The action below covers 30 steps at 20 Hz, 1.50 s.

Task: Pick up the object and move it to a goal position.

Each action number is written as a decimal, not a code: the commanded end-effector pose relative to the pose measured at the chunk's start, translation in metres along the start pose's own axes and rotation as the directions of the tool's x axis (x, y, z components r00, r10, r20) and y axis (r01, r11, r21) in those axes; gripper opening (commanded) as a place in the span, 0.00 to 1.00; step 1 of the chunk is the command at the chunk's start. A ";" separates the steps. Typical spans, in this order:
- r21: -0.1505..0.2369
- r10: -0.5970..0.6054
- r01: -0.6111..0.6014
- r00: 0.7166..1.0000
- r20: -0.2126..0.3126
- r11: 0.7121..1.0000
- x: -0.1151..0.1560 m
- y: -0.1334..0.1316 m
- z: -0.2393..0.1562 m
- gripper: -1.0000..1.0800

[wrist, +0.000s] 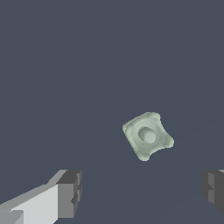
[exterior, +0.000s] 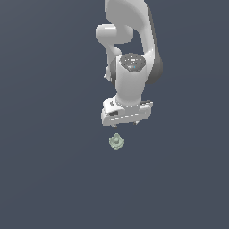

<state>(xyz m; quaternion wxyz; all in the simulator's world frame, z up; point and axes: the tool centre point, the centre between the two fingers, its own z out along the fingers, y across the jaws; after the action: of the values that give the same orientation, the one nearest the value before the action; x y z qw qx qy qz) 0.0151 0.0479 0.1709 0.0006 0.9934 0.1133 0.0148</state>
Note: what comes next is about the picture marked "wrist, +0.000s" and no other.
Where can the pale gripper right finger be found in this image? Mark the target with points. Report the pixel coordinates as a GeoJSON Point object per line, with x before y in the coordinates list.
{"type": "Point", "coordinates": [215, 186]}

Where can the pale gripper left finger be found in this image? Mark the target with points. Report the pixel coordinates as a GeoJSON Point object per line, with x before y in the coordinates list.
{"type": "Point", "coordinates": [43, 201]}

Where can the pale green square block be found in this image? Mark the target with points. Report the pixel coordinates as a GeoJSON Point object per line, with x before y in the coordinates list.
{"type": "Point", "coordinates": [148, 136]}

